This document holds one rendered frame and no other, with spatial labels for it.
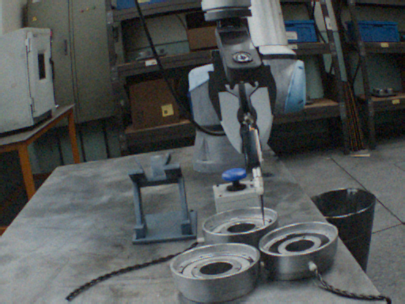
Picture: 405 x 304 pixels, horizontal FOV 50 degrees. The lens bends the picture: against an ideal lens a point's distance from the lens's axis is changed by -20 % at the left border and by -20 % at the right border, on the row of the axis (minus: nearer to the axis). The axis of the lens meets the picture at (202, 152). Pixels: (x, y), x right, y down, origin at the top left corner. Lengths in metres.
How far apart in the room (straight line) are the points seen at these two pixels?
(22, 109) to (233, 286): 2.38
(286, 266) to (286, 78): 0.58
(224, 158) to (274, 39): 0.29
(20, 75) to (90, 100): 1.76
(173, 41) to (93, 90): 0.84
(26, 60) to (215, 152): 1.86
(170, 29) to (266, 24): 3.53
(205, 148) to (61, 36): 3.47
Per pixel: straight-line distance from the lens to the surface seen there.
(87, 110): 4.47
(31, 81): 2.81
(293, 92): 1.09
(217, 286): 0.55
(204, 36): 4.07
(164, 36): 4.62
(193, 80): 1.14
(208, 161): 1.13
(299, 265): 0.58
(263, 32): 1.12
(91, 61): 4.44
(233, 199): 0.81
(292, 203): 0.88
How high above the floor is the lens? 1.09
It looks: 12 degrees down
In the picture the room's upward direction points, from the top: 8 degrees counter-clockwise
